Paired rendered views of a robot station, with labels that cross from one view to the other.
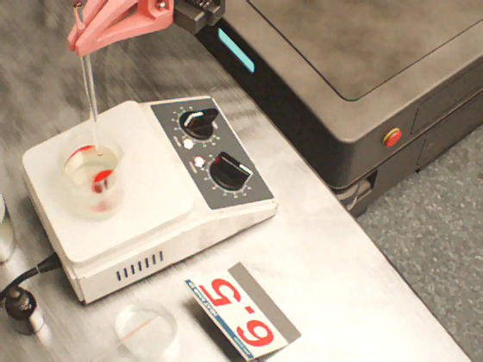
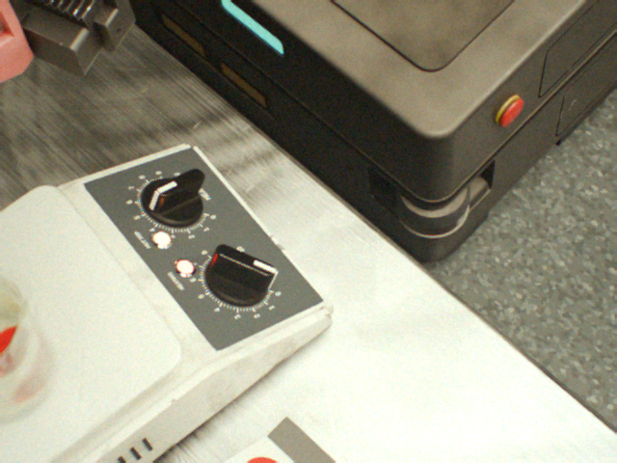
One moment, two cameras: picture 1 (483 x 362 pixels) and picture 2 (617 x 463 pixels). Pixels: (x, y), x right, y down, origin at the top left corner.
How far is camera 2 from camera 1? 0.27 m
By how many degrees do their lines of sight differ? 4
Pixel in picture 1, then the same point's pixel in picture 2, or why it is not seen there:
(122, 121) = (35, 227)
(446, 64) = not seen: outside the picture
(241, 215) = (271, 345)
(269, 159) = (307, 229)
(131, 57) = (48, 92)
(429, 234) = (594, 234)
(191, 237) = (192, 402)
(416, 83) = (537, 16)
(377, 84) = (473, 35)
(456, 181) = not seen: outside the picture
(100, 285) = not seen: outside the picture
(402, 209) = (543, 204)
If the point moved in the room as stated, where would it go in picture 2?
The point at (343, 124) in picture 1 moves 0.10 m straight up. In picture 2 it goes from (429, 110) to (430, 51)
